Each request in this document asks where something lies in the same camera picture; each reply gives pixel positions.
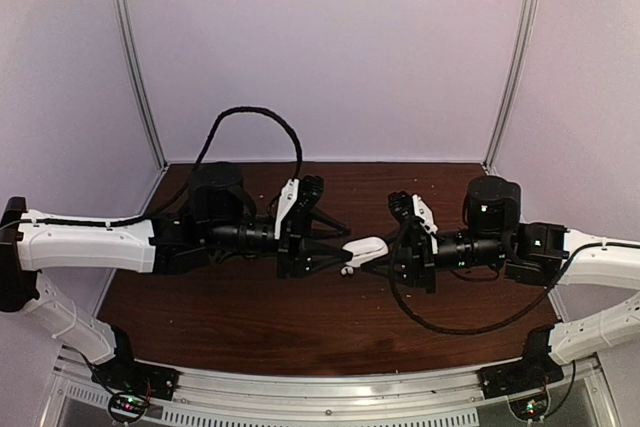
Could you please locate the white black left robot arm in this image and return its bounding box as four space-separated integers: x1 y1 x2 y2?
1 162 354 391

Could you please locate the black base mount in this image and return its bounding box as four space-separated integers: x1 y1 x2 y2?
478 325 564 399
92 327 179 401

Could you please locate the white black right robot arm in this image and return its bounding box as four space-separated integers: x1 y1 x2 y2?
343 176 639 336

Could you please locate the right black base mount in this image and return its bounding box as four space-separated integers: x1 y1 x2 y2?
478 325 564 399

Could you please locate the black left braided cable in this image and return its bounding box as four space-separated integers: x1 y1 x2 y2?
134 105 305 228

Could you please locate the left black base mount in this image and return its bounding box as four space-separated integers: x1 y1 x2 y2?
92 327 179 401

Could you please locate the white oval charging case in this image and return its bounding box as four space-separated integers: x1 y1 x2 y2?
342 236 389 268

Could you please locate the black braided cable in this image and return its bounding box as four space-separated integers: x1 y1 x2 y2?
134 105 305 228
387 216 581 336

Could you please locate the black right braided cable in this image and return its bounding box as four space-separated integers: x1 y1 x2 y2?
387 216 581 336

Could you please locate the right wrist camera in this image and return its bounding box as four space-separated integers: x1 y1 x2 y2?
388 191 439 254

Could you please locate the aluminium front frame rail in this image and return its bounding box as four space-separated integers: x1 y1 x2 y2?
47 339 621 427

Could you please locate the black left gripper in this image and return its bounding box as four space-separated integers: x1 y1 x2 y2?
202 207 353 279

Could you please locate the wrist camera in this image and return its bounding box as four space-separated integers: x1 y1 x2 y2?
388 191 439 254
275 175 324 240

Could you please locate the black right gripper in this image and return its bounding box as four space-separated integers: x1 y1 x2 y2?
360 226 509 296

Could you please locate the left aluminium corner post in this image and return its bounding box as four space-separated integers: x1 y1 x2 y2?
113 0 167 170

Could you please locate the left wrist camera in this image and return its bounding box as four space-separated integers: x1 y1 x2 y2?
275 175 324 240

